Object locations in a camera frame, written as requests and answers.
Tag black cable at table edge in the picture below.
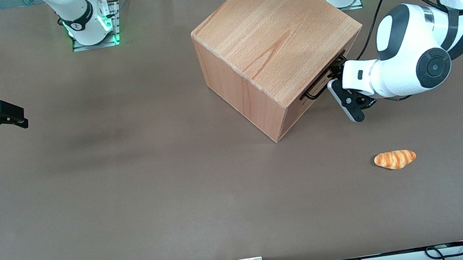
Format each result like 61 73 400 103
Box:
424 241 463 260

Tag wooden top drawer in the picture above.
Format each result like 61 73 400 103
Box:
276 27 374 114

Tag wooden drawer cabinet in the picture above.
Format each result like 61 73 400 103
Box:
185 0 379 154

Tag black metal drawer handle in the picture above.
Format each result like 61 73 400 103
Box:
294 51 352 103

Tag toy croissant bread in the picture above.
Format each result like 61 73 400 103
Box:
373 147 418 173

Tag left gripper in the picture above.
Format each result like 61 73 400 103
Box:
328 56 384 104

